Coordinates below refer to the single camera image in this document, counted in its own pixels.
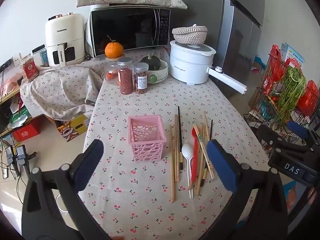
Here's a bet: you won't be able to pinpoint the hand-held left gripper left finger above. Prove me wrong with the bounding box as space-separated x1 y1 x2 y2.
21 139 110 240

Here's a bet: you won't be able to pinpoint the black wire rack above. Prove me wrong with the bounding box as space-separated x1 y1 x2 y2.
244 52 320 145

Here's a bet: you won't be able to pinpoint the jar of red goji berries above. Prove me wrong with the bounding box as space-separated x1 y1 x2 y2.
117 57 134 95

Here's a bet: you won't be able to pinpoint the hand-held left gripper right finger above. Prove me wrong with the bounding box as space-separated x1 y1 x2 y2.
200 139 298 240

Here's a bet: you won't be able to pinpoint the chopsticks with green print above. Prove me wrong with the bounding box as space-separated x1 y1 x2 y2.
192 122 215 180

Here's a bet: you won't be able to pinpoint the white and green bowl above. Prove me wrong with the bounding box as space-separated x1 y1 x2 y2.
146 59 169 83

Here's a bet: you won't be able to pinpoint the grey black floor device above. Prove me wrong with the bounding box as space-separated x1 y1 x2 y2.
16 144 37 178
5 145 16 177

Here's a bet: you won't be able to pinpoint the brown cardboard box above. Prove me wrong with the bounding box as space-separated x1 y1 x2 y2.
249 79 262 111

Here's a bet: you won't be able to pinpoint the pink plastic bag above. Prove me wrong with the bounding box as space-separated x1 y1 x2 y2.
2 76 22 98

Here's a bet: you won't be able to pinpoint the blue and white wall poster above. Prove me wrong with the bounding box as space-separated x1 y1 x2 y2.
280 42 305 68

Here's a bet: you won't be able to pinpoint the jar of dried fruit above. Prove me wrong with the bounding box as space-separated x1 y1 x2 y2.
134 62 150 94

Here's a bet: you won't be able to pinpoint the teal plastic item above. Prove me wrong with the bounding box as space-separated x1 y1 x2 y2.
252 57 266 68

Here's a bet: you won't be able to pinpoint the pink perforated plastic basket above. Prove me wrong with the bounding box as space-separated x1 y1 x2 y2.
128 115 167 163

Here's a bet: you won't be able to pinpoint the orange with stem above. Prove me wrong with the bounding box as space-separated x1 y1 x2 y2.
105 35 124 58

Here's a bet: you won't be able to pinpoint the black microwave oven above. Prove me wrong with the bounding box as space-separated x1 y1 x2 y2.
89 5 172 57

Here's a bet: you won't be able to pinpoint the clear plastic container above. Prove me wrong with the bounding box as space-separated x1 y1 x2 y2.
32 44 49 67

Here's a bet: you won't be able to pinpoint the white electric cooking pot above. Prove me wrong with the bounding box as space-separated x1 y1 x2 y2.
169 40 248 95

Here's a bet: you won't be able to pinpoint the grey refrigerator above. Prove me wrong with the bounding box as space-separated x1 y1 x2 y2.
166 0 265 98

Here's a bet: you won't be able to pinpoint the yellow printed cardboard box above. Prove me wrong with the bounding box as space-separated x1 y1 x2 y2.
55 114 89 142

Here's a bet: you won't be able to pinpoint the cherry print draped cloth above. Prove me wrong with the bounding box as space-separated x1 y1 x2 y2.
20 60 104 119

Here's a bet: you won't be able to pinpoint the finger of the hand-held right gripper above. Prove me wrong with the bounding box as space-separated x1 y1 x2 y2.
255 122 316 153

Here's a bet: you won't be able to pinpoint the woven rope basket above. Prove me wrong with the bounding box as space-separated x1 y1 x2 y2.
172 24 208 45

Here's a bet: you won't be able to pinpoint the red plastic bag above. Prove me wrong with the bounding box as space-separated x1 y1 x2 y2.
265 44 285 90
296 80 320 110

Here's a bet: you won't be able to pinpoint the cherry print tablecloth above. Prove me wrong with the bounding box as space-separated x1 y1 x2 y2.
82 47 270 240

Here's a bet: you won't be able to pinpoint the cream air fryer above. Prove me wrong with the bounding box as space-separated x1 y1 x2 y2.
45 12 86 67

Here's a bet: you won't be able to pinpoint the red plastic spoon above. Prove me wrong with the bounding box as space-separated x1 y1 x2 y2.
191 127 200 183

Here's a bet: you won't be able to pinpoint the white plastic spoon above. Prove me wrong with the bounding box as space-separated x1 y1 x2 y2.
182 144 194 199

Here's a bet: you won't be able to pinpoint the bunch of green vegetables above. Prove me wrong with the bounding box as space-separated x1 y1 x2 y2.
276 66 307 125

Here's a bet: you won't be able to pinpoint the clear glass jar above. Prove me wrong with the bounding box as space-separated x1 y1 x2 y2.
105 56 120 85

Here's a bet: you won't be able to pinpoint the dark green squash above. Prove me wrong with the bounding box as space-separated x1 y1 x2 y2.
140 55 162 70

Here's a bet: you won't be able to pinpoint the red box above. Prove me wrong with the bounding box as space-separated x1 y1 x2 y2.
12 124 42 142

